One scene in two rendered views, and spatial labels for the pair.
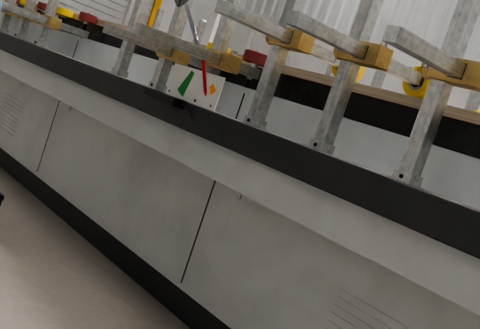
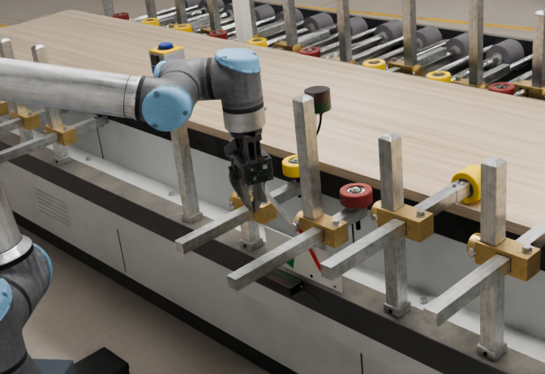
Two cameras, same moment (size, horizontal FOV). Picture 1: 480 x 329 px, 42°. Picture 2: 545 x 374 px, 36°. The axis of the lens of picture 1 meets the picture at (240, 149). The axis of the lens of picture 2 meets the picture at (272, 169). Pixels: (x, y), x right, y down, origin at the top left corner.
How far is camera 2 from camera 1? 1.07 m
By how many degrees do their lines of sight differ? 20
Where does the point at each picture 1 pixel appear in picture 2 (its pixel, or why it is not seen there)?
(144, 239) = (299, 358)
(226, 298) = not seen: outside the picture
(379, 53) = (528, 268)
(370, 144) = (534, 286)
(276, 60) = (396, 247)
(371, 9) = (497, 209)
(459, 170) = not seen: outside the picture
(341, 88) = (492, 295)
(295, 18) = (433, 319)
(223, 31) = (311, 199)
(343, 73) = not seen: hidden behind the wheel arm
